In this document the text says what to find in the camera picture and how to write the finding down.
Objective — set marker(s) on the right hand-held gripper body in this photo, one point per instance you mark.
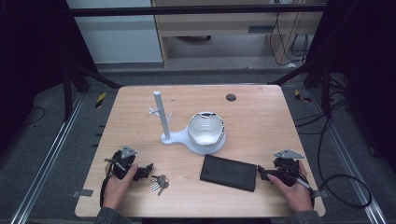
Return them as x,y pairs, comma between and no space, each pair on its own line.
286,169

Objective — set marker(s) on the black horizontal bar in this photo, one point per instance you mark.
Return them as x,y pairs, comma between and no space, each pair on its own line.
186,11

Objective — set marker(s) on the person's left hand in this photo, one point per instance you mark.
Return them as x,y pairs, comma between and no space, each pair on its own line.
116,191

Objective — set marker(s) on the yellow black striped tape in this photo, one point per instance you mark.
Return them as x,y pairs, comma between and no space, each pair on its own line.
100,100
301,96

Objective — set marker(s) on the bunch of silver keys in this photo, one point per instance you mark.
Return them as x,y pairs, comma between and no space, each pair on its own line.
160,183

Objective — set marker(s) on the light wooden desk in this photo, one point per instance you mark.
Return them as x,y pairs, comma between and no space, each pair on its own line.
218,23

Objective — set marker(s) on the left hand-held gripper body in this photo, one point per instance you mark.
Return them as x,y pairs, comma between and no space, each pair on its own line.
123,160

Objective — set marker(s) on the grey metal table bracket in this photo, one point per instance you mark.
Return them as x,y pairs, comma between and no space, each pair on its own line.
82,193
320,193

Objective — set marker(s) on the white cabinet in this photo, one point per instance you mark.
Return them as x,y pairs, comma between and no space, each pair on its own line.
115,37

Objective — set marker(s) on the aluminium floor rail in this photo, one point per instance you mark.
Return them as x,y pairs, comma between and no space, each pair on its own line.
351,168
46,161

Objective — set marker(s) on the dark curtain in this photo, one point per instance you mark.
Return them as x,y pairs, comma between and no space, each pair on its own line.
31,62
364,68

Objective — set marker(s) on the white stand with hook pole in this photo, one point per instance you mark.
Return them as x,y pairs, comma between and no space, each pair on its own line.
177,138

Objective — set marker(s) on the person's right hand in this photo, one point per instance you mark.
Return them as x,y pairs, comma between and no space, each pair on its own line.
297,196

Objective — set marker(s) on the black metal stand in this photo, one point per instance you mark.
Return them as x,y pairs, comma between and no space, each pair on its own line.
325,90
67,93

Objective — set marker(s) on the silver bowl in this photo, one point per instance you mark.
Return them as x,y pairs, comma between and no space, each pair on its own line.
205,129

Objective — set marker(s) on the black wallet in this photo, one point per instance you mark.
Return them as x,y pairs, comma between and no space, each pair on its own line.
229,172

